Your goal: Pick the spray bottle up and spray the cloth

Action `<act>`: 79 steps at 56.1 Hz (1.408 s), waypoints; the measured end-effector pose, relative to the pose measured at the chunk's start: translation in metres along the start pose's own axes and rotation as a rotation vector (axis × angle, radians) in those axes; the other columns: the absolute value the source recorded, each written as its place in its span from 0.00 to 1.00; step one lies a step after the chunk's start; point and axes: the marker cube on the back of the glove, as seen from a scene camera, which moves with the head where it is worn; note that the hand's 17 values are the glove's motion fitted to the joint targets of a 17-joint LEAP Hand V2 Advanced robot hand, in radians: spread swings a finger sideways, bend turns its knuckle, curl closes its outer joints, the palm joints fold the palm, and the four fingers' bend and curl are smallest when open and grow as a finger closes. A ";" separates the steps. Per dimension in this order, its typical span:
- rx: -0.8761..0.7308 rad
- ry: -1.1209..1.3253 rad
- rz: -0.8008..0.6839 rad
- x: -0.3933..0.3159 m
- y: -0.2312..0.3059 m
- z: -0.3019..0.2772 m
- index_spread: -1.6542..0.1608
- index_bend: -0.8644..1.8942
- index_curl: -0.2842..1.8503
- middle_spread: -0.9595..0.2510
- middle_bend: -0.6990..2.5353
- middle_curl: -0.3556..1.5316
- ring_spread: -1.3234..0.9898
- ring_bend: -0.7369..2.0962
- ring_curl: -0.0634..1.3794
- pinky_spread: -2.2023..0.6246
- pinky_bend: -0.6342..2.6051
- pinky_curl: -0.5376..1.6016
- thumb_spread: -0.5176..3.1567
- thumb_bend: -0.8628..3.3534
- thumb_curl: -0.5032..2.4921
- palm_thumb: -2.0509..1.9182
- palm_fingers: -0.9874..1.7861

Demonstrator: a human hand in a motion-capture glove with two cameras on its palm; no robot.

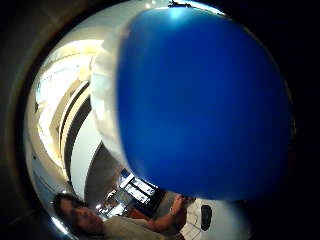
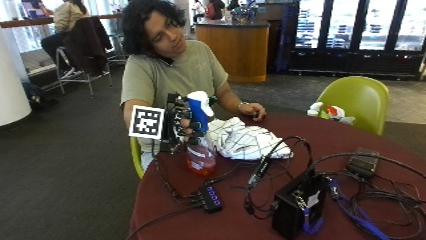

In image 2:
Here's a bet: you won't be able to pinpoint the spray bottle with orange liquid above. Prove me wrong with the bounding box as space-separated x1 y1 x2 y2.
185 90 218 177

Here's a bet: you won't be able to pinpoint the white cube of black markers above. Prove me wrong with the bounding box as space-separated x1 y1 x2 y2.
128 104 166 141

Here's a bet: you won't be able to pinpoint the white cloth with black stripes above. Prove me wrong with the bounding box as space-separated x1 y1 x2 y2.
206 116 294 161

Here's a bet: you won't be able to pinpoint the the person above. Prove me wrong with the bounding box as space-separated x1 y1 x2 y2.
120 0 267 172

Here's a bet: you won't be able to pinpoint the white and red soft toy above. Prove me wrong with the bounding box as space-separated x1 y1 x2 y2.
306 101 357 126

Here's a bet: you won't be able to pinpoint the round wooden counter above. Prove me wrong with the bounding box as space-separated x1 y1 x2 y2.
194 19 271 84

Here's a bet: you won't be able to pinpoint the black hub with blue lights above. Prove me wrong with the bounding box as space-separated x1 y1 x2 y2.
197 185 225 214

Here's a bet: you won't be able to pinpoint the metal high chair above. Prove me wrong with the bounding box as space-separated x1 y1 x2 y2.
54 45 114 98

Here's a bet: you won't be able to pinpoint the small flat black device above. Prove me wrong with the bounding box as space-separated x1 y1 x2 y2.
346 146 381 179

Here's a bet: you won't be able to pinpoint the black box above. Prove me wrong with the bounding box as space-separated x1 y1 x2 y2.
270 173 330 240

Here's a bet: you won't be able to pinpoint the dark jacket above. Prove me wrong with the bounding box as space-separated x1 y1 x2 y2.
61 15 114 77

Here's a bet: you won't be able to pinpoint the black glass-door display coolers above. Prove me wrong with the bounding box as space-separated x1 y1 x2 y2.
286 0 426 80

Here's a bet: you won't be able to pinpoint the dark bag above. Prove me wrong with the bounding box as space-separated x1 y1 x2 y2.
20 81 60 108

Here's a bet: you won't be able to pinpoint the white pillar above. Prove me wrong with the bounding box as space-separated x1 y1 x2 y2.
0 26 33 128

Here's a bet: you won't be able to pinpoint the wooden bar top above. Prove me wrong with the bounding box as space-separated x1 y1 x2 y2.
0 13 122 30

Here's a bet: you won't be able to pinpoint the black cable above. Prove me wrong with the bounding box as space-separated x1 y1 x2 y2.
125 203 206 240
152 139 206 205
242 135 314 220

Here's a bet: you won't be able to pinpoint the blue lanyard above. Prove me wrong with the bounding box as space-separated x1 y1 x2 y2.
301 179 391 240

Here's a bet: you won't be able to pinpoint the tangle of black cables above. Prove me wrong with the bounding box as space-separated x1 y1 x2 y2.
309 151 426 240

